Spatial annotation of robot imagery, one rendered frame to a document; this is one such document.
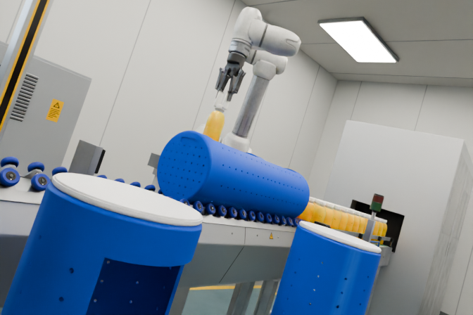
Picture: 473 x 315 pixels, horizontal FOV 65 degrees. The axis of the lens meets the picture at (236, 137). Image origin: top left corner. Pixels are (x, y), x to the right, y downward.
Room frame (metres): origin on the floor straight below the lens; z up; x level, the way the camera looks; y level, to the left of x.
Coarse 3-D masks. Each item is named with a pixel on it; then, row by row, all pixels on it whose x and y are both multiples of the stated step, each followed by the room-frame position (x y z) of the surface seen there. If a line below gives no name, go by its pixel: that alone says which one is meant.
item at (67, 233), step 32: (64, 224) 0.56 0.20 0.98; (96, 224) 0.55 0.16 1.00; (128, 224) 0.56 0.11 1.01; (160, 224) 0.58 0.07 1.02; (32, 256) 0.59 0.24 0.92; (64, 256) 0.56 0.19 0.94; (96, 256) 0.55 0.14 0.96; (128, 256) 0.56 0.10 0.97; (160, 256) 0.59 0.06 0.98; (192, 256) 0.68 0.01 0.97; (32, 288) 0.57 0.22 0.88; (64, 288) 0.55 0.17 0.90; (96, 288) 0.83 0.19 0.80; (128, 288) 0.83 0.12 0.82; (160, 288) 0.79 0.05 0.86
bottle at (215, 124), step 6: (216, 108) 1.52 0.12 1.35; (210, 114) 1.52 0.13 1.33; (216, 114) 1.50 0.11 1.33; (222, 114) 1.51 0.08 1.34; (210, 120) 1.50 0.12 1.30; (216, 120) 1.50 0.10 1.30; (222, 120) 1.51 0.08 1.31; (210, 126) 1.50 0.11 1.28; (216, 126) 1.50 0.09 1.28; (222, 126) 1.52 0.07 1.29; (204, 132) 1.51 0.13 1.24; (210, 132) 1.50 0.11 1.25; (216, 132) 1.50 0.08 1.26; (216, 138) 1.51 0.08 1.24
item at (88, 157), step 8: (80, 144) 1.13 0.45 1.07; (88, 144) 1.11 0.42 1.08; (80, 152) 1.13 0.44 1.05; (88, 152) 1.10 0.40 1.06; (96, 152) 1.09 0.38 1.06; (104, 152) 1.12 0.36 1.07; (72, 160) 1.14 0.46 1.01; (80, 160) 1.12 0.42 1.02; (88, 160) 1.09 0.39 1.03; (96, 160) 1.10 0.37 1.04; (72, 168) 1.13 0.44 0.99; (80, 168) 1.11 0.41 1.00; (88, 168) 1.08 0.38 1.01; (96, 168) 1.11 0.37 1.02
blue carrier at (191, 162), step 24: (168, 144) 1.50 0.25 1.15; (192, 144) 1.43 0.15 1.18; (216, 144) 1.43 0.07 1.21; (168, 168) 1.47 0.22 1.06; (192, 168) 1.40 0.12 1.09; (216, 168) 1.38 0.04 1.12; (240, 168) 1.50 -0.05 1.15; (264, 168) 1.68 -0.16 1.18; (168, 192) 1.45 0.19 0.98; (192, 192) 1.37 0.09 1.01; (216, 192) 1.42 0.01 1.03; (240, 192) 1.53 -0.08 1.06; (264, 192) 1.66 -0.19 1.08; (288, 192) 1.83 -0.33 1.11; (264, 216) 1.88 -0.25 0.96; (288, 216) 1.98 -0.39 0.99
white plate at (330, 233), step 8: (304, 224) 1.24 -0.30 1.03; (312, 224) 1.31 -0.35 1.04; (320, 232) 1.17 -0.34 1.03; (328, 232) 1.21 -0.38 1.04; (336, 232) 1.32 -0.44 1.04; (336, 240) 1.14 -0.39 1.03; (344, 240) 1.14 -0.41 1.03; (352, 240) 1.19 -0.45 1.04; (360, 240) 1.29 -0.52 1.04; (360, 248) 1.14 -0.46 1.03; (368, 248) 1.14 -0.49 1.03; (376, 248) 1.18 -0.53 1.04
